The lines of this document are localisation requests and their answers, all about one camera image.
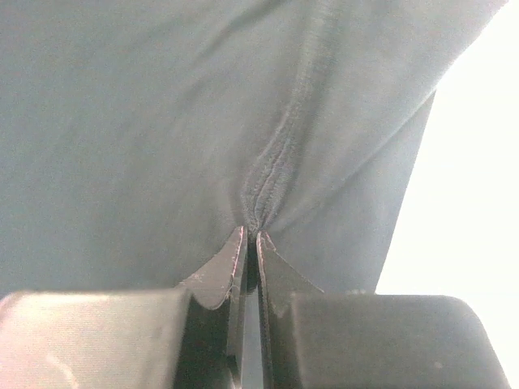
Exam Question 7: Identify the black t shirt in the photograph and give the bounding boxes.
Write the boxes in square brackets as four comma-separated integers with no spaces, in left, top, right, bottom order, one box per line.
[1,1,502,294]

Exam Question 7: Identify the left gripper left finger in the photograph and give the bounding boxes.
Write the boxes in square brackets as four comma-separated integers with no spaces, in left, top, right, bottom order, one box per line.
[174,226,247,388]

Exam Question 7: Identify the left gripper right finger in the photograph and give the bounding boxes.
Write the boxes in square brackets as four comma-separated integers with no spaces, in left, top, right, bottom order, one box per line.
[256,231,324,388]

